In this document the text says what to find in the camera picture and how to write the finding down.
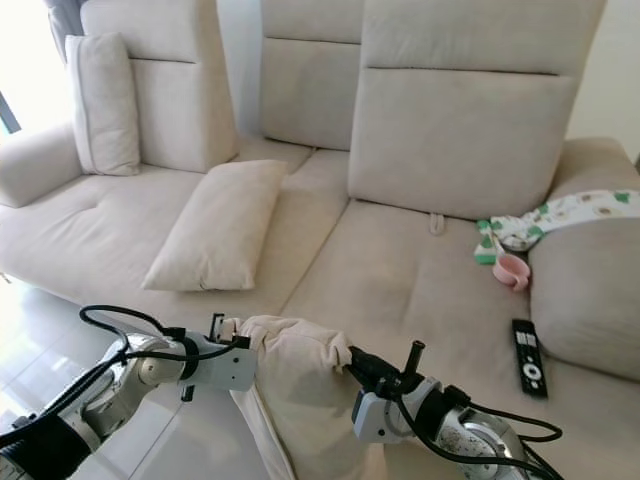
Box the plain beige pillow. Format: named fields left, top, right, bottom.
left=225, top=315, right=391, bottom=480
left=142, top=160, right=289, bottom=293

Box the beige fabric sofa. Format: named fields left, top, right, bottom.
left=0, top=0, right=640, bottom=479

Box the beige sofa backrest cushion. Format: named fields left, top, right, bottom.
left=348, top=0, right=608, bottom=221
left=258, top=0, right=366, bottom=151
left=80, top=0, right=241, bottom=173

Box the beige pillow with piping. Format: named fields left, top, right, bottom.
left=65, top=33, right=141, bottom=177

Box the black remote control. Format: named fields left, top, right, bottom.
left=510, top=318, right=551, bottom=399

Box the pink plastic cup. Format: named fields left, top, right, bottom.
left=493, top=252, right=532, bottom=292

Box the small green white toy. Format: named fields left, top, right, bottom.
left=475, top=220, right=502, bottom=266

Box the white green printed cloth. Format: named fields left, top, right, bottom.
left=490, top=190, right=640, bottom=251

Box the grey curtain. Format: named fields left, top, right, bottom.
left=45, top=0, right=86, bottom=37

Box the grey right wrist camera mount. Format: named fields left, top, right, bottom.
left=353, top=388, right=417, bottom=443

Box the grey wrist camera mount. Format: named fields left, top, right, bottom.
left=353, top=388, right=417, bottom=443
left=185, top=335, right=258, bottom=391

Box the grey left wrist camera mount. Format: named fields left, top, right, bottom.
left=185, top=335, right=258, bottom=391

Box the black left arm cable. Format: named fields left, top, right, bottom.
left=0, top=305, right=246, bottom=453

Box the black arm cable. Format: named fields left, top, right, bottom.
left=390, top=393, right=569, bottom=480
left=0, top=305, right=246, bottom=453

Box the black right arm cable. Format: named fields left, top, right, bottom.
left=390, top=393, right=569, bottom=480

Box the black window frame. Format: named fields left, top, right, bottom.
left=0, top=95, right=22, bottom=137

